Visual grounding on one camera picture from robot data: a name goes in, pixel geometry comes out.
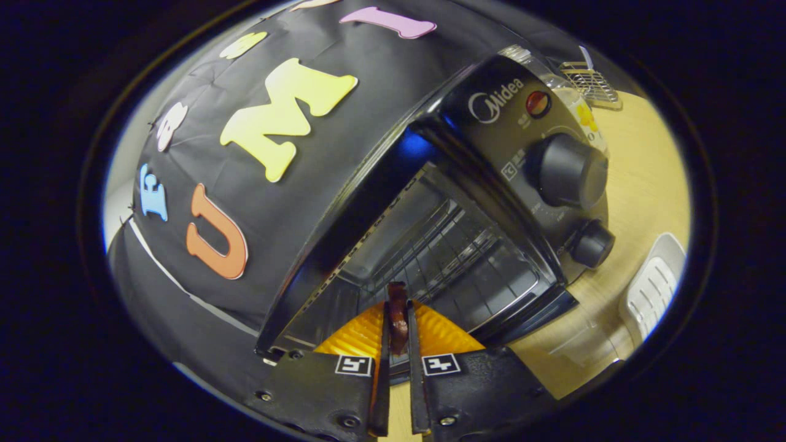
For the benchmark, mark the red meat slice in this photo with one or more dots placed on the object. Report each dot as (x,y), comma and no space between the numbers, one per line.
(398,313)

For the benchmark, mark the white rectangular dish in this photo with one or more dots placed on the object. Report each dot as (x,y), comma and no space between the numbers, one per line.
(654,288)

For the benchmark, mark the clear glass bottle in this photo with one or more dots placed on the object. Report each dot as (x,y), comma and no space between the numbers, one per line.
(583,104)

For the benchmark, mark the striped straw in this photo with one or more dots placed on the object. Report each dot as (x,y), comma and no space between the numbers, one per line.
(586,58)

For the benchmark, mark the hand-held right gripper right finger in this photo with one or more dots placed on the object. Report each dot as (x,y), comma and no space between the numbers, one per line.
(479,393)

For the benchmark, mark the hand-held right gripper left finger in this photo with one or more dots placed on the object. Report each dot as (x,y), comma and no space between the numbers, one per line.
(319,393)

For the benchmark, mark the black electric oven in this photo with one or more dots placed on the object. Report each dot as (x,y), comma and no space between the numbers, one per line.
(491,153)

